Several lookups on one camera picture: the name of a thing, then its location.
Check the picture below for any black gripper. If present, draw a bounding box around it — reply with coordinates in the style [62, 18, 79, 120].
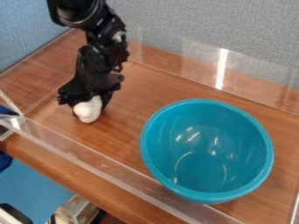
[58, 45, 125, 117]

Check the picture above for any white and orange toy mushroom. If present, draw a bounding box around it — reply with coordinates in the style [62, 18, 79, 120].
[72, 95, 103, 123]

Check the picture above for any blue plastic bowl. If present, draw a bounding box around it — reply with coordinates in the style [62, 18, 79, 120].
[141, 99, 275, 205]

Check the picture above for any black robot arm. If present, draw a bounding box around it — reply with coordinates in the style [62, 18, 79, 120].
[47, 0, 130, 123]

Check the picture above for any clear acrylic front barrier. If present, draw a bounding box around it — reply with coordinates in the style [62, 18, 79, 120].
[0, 116, 243, 224]

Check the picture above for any clear acrylic barrier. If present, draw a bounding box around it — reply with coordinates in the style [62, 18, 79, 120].
[0, 116, 243, 224]
[127, 24, 299, 116]

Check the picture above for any blue object at left edge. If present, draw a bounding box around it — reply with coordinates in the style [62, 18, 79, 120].
[0, 104, 18, 172]

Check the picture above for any grey metal box below table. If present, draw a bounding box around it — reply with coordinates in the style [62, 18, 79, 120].
[47, 195, 104, 224]

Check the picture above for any clear acrylic back barrier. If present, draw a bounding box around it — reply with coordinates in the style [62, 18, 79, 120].
[127, 24, 299, 116]

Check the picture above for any black and white device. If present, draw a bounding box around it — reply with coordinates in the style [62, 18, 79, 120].
[0, 203, 34, 224]

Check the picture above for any clear acrylic left bracket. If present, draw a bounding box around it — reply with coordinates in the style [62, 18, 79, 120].
[0, 90, 24, 137]

